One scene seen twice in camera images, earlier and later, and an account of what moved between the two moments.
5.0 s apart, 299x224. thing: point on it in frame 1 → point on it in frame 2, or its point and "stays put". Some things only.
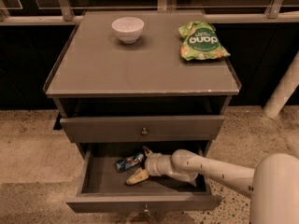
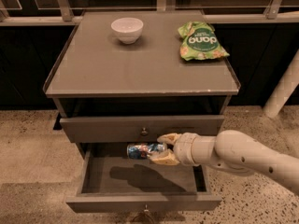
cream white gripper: [151, 165] → [183, 148]
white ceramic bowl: [128, 29] stays put
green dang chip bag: [200, 41] stays put
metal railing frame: [66, 5] stays put
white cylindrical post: [284, 90] stays put
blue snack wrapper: [127, 162] → [141, 150]
